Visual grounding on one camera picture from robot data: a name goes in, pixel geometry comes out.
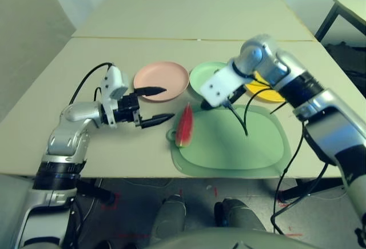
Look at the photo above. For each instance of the black table foot bar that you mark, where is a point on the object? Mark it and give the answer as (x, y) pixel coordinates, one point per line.
(97, 193)
(294, 192)

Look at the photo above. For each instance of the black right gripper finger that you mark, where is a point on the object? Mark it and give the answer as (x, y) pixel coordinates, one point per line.
(238, 94)
(206, 105)

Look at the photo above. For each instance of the beige side table black legs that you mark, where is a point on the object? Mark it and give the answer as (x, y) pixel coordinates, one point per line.
(353, 7)

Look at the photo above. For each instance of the red toy watermelon slice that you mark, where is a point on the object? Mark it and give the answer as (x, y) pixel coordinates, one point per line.
(185, 126)

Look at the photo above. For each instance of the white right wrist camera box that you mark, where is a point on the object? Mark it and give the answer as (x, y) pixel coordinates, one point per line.
(221, 84)

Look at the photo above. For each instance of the yellow round plate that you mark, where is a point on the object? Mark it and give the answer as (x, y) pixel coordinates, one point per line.
(268, 97)

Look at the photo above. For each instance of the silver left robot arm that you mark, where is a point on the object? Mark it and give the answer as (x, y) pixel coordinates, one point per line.
(77, 112)

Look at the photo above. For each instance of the black fabric heap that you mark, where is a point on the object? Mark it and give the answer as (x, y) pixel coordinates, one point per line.
(346, 57)

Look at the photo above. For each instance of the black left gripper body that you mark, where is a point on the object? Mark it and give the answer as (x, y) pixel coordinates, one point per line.
(127, 110)

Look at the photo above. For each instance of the grey robot right foot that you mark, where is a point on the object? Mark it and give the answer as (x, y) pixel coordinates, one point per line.
(240, 214)

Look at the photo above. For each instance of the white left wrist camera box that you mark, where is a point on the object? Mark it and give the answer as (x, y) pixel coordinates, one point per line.
(113, 79)

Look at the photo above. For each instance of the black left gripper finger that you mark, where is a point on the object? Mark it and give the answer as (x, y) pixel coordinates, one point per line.
(151, 90)
(155, 120)

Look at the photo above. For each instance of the mint green round plate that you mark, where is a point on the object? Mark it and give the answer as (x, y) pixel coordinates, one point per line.
(200, 74)

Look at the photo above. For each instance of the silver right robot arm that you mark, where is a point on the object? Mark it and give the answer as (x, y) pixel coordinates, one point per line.
(286, 66)

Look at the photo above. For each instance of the grey robot torso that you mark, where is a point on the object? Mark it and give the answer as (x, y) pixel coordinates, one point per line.
(228, 240)

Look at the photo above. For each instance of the green silicone mat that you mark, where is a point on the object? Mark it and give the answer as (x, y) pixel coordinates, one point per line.
(223, 146)

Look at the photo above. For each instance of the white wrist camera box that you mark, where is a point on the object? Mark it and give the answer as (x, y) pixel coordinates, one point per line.
(221, 84)
(113, 79)

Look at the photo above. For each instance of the pink round plate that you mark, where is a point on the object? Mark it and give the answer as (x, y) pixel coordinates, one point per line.
(160, 74)

